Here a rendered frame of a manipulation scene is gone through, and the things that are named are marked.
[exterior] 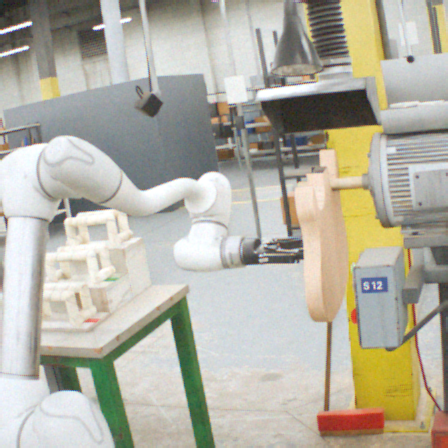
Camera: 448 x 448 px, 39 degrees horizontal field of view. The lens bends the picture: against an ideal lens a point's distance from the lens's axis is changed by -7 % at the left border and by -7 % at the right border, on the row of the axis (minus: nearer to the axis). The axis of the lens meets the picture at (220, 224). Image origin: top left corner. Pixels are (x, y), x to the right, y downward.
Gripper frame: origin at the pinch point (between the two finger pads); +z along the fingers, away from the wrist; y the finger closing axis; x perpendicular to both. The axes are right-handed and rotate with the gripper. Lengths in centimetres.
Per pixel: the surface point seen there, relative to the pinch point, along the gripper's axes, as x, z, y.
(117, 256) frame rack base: -4, -69, -10
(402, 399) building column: -107, 7, -79
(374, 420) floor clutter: -112, -5, -69
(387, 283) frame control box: 2.8, 23.9, 30.0
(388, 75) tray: 42, 24, -18
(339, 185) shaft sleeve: 15.1, 7.4, -5.6
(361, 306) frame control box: -2.3, 17.5, 30.5
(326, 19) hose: 59, 9, -16
